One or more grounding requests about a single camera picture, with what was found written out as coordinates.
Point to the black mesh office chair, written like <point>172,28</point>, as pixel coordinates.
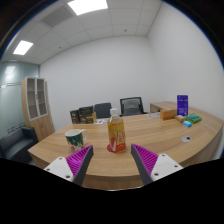
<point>131,106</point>

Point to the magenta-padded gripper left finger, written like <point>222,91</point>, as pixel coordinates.
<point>76,160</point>

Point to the black leather sofa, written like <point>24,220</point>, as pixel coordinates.
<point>16,146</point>

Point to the large rectangular ceiling light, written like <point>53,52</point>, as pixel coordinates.
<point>87,6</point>

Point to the wooden shelf cabinet glass doors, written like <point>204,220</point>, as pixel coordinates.
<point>39,123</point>

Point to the green flat packet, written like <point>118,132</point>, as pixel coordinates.
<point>193,118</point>

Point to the green and white printed mug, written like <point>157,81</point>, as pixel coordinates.
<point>75,139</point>

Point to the light wooden box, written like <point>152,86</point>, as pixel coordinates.
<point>167,114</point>

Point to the dark upholstered office chair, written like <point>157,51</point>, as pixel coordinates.
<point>102,110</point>

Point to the small rectangular ceiling light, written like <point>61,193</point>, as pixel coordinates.
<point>22,47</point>

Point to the purple standing card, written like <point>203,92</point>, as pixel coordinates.
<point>182,105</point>

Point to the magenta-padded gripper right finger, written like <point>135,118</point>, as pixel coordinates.
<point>147,159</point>

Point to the white printed leaflet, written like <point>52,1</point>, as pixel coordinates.
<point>100,121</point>

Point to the grey ceiling air vent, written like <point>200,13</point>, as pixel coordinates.
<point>56,16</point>

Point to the small dark printed box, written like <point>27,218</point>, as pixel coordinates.
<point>74,116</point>

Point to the orange drink bottle white cap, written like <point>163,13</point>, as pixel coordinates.
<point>116,133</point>

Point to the small blue packet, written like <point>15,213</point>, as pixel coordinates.
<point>187,124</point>

